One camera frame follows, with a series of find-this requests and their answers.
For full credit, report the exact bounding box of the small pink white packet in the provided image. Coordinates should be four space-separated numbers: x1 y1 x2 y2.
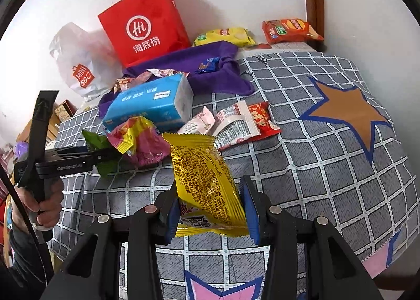
177 106 216 135

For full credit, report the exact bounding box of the green snack packet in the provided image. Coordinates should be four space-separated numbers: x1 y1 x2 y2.
82 130 124 176

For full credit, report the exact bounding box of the blue tissue pack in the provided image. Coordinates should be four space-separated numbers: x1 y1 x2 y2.
102 74 194 132

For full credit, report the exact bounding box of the black cable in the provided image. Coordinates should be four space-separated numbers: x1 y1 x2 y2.
0 167 55 276

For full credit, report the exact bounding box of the purple plush toy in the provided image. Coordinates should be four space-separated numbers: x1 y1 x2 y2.
16 141 33 160

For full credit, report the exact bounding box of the red peanut packet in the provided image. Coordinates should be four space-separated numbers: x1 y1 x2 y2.
248 101 283 139

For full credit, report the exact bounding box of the pink snack bag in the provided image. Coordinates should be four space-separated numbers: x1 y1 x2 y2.
107 116 172 168

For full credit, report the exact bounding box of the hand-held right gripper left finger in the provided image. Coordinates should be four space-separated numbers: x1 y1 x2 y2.
41 184 179 300

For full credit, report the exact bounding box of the grey checkered blanket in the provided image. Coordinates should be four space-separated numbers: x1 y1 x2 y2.
49 47 420 300

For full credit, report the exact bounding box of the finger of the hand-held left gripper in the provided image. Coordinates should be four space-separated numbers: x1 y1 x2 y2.
48 147 96 157
87 149 123 167

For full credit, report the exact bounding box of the orange chip bag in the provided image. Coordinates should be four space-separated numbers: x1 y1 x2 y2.
262 19 324 44

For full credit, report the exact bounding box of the blue snack packet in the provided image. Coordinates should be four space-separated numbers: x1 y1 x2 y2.
195 57 221 74

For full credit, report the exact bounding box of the brown framed box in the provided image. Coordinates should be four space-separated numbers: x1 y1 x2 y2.
54 99 77 122

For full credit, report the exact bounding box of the white red-edged snack packet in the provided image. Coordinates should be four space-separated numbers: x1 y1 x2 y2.
213 101 263 151

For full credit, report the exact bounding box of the yellow chip bag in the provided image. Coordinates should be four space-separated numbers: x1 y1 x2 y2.
192 27 256 48

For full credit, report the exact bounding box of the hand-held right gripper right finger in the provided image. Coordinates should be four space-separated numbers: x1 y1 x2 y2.
239 175 384 300

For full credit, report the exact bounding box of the white plastic bag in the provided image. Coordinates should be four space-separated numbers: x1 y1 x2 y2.
49 21 123 99

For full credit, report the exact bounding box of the light wooden furniture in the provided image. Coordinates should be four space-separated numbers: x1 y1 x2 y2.
16 113 61 148

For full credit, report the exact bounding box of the person's left hand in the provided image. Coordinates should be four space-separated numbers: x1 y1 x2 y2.
13 178 64 229

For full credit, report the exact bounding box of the red paper bag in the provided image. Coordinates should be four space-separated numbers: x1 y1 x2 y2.
97 0 191 69

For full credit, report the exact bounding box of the purple cloth bag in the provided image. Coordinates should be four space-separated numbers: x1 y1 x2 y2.
98 41 256 117

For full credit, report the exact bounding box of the orange red snack packet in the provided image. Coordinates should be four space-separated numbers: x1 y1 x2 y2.
113 77 137 93

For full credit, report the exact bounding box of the person's left forearm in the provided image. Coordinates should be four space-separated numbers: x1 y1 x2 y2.
0 218 51 300

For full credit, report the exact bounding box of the yellow snack packet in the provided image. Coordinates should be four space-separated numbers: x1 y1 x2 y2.
162 133 250 238

